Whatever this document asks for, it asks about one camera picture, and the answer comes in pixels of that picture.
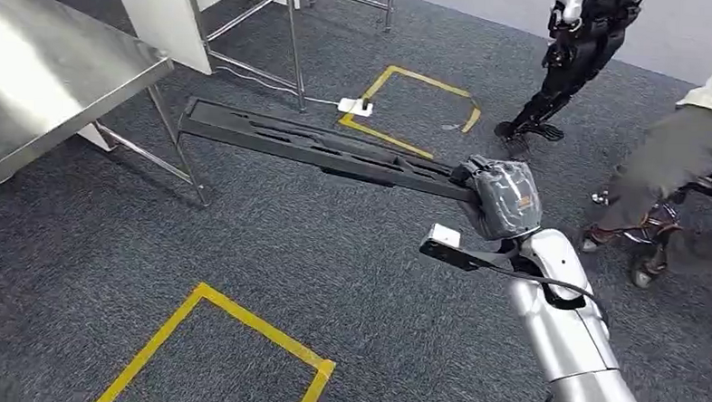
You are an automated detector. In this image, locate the white power cable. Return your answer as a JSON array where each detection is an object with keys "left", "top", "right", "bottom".
[{"left": 213, "top": 65, "right": 342, "bottom": 107}]

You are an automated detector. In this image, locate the long black plastic tray part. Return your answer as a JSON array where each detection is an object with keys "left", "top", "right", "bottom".
[{"left": 174, "top": 96, "right": 486, "bottom": 205}]

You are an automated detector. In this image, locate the white power strip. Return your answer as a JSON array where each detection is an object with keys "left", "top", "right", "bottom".
[{"left": 337, "top": 96, "right": 375, "bottom": 119}]

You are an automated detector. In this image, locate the yellow floor tape square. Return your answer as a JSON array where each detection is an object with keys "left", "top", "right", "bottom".
[
  {"left": 93, "top": 277, "right": 341, "bottom": 402},
  {"left": 336, "top": 62, "right": 485, "bottom": 163}
]

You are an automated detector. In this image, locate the person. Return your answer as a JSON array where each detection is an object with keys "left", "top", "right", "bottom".
[{"left": 579, "top": 5, "right": 712, "bottom": 259}]

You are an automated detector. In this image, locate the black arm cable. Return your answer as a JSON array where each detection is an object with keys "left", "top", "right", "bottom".
[{"left": 476, "top": 262, "right": 612, "bottom": 327}]

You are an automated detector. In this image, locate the black humanoid robot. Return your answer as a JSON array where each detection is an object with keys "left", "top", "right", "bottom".
[{"left": 492, "top": 0, "right": 645, "bottom": 162}]

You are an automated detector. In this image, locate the stainless steel bench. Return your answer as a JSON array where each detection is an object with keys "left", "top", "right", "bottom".
[{"left": 0, "top": 0, "right": 222, "bottom": 209}]

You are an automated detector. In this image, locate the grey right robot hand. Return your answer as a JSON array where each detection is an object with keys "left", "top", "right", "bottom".
[{"left": 449, "top": 155, "right": 545, "bottom": 244}]

